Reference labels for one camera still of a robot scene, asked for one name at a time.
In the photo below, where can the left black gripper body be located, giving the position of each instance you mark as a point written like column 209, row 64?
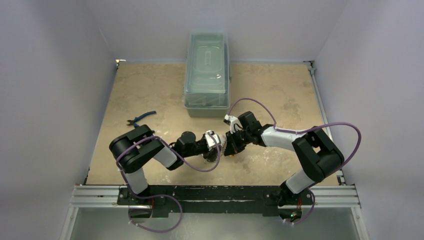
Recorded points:
column 201, row 147

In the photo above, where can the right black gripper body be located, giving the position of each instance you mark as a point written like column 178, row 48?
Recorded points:
column 230, row 145

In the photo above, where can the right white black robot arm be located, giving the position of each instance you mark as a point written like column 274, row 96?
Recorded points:
column 316, row 152

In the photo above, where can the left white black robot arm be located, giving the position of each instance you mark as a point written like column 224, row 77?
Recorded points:
column 137, row 147

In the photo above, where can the clear plastic storage box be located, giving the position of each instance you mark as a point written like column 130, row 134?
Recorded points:
column 206, row 92

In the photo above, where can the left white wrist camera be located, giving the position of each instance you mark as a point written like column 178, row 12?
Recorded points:
column 212, row 139

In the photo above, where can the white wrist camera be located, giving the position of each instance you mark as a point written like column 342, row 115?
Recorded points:
column 233, row 123
column 212, row 139

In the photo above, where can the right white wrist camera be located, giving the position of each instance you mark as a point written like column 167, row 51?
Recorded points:
column 233, row 123

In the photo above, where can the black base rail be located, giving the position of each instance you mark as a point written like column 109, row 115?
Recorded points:
column 289, row 211

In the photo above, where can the aluminium frame rail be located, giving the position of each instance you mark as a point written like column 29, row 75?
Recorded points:
column 105, row 196

